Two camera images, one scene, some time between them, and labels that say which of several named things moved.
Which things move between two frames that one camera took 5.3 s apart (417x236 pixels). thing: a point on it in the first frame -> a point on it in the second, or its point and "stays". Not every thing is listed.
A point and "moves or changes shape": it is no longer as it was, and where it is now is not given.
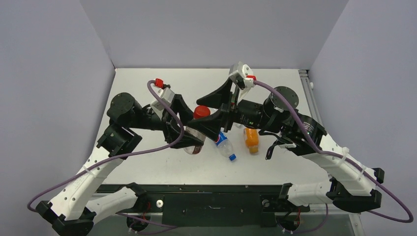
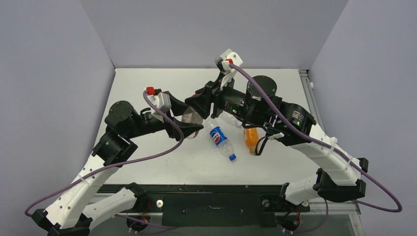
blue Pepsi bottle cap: (232, 157) stays
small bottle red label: (195, 150) moves or changes shape
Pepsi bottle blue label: (221, 136) stays
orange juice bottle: (252, 136) stays
